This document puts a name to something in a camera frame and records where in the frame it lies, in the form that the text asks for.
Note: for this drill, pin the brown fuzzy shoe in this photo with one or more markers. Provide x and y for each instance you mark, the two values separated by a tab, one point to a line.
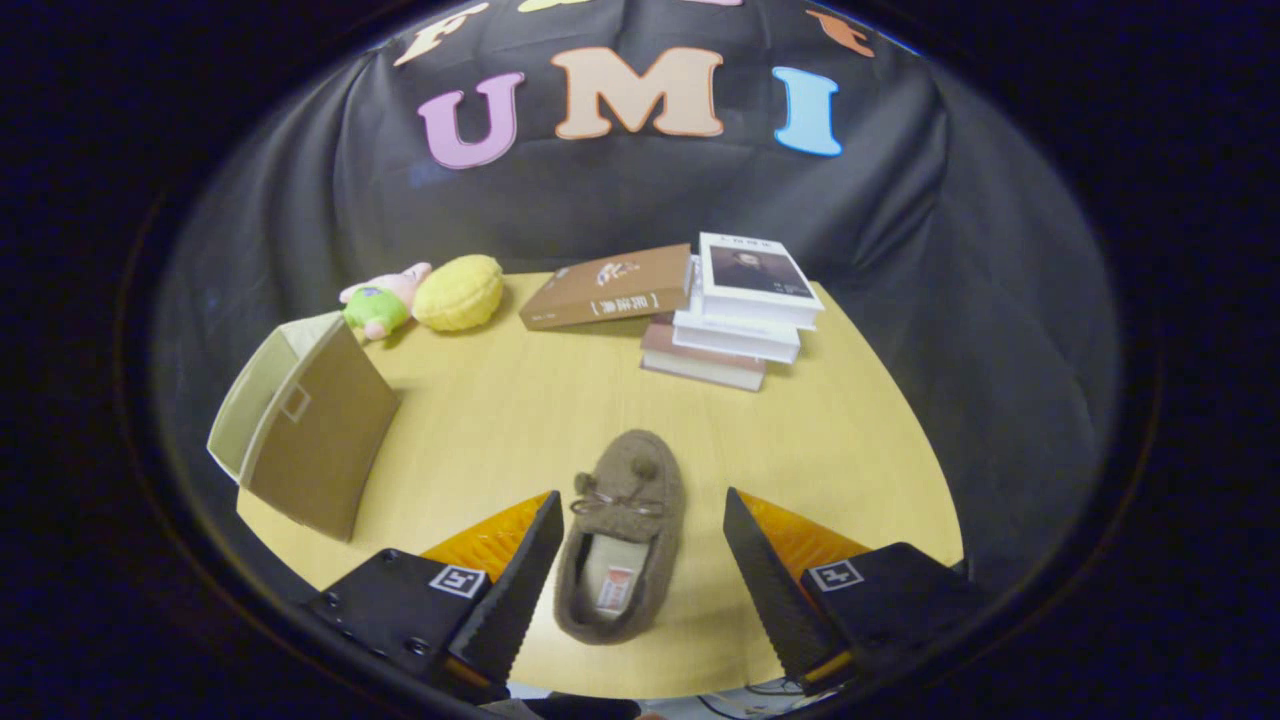
640	470

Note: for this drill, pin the beige fabric storage box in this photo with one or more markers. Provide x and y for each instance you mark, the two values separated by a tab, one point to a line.
320	450

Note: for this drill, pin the pink plush toy green shorts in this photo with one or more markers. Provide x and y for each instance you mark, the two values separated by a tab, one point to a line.
378	305

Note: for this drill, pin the yellow round plush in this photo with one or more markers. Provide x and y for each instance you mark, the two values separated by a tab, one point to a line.
458	293

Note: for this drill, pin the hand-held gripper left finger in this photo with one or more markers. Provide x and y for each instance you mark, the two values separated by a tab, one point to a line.
520	600

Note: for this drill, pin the pinkish brown book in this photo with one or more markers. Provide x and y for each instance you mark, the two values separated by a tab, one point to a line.
700	368

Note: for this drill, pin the black backdrop cloth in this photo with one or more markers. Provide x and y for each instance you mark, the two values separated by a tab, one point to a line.
300	200

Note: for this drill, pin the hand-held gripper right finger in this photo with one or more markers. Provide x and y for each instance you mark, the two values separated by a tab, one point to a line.
775	600

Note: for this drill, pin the white book with portrait cover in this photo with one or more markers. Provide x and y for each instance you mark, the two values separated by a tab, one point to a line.
755	275

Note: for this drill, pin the plain white book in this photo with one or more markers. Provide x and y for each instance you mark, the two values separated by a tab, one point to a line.
735	342

